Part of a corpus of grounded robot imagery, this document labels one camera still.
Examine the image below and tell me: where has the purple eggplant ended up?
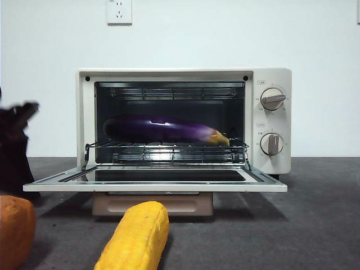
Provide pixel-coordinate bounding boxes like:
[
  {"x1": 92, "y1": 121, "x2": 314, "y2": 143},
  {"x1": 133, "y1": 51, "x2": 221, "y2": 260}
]
[{"x1": 103, "y1": 115, "x2": 231, "y2": 147}]

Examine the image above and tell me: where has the wire oven rack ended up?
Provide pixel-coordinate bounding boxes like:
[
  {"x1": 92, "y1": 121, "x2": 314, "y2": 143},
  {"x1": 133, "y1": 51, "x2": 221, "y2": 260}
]
[{"x1": 83, "y1": 142, "x2": 252, "y2": 172}]

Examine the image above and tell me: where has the white wall socket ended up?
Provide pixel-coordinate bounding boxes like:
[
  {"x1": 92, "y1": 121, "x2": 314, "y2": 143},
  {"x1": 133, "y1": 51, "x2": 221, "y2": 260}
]
[{"x1": 107, "y1": 0, "x2": 133, "y2": 26}]

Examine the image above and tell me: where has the beige timer knob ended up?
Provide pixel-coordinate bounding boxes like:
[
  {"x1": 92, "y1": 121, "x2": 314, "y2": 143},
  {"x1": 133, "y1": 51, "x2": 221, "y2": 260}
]
[{"x1": 259, "y1": 133, "x2": 285, "y2": 157}]

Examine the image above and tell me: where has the cream Toshiba toaster oven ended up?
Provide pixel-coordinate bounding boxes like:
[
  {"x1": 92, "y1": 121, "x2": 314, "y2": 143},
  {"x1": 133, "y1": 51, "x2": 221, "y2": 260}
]
[{"x1": 76, "y1": 67, "x2": 293, "y2": 181}]

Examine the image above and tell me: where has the glass oven door with handle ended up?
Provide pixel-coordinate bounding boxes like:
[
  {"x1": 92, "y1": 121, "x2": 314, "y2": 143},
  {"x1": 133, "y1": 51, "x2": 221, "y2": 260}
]
[{"x1": 22, "y1": 165, "x2": 289, "y2": 217}]

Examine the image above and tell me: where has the orange toy vegetable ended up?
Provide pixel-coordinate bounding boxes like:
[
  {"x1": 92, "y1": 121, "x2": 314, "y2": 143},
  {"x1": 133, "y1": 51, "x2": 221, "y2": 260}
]
[{"x1": 0, "y1": 195, "x2": 37, "y2": 270}]

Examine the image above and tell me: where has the yellow toy corn cob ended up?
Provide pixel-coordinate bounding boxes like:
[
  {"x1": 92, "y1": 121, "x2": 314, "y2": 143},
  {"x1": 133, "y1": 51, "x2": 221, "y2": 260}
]
[{"x1": 93, "y1": 200, "x2": 170, "y2": 270}]

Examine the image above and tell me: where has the beige temperature knob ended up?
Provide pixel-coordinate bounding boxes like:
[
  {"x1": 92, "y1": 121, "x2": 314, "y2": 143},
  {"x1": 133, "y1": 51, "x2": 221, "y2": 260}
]
[{"x1": 260, "y1": 88, "x2": 287, "y2": 111}]

